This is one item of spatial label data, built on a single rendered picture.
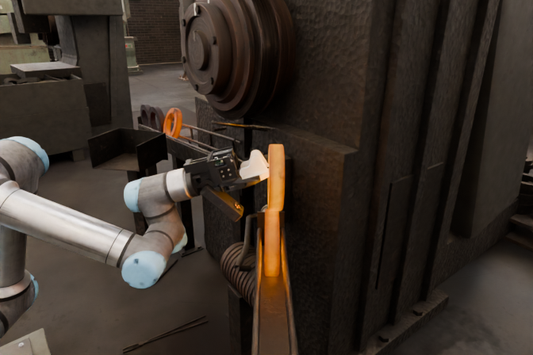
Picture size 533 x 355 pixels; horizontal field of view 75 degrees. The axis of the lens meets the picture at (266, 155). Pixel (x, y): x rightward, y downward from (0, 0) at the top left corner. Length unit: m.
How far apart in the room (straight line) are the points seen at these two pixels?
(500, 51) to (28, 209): 1.49
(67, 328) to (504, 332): 1.82
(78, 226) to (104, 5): 3.13
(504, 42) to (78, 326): 1.99
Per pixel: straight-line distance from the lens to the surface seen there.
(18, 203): 0.84
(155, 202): 0.84
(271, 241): 0.77
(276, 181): 0.74
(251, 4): 1.05
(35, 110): 3.48
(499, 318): 1.94
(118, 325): 1.75
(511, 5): 1.51
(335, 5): 1.01
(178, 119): 1.88
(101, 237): 0.78
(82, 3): 3.71
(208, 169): 0.80
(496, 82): 1.57
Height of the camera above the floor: 1.20
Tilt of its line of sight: 21 degrees down
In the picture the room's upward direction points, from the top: straight up
